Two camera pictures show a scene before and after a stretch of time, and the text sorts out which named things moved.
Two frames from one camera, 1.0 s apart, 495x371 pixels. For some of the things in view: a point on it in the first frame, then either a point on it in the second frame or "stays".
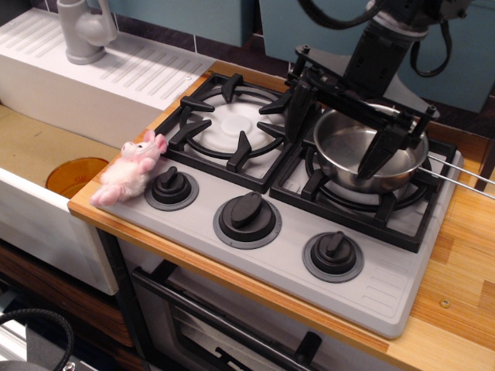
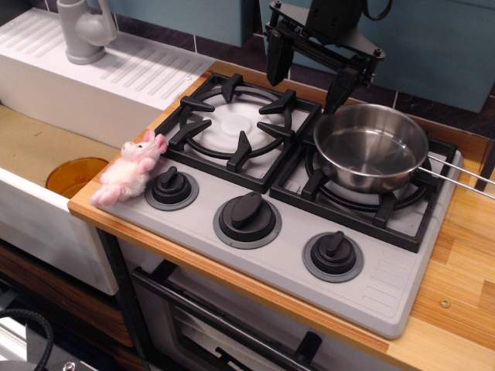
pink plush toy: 124,177 stays
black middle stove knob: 247,222 stays
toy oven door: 192,321 stays
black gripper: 367,80 → 326,28
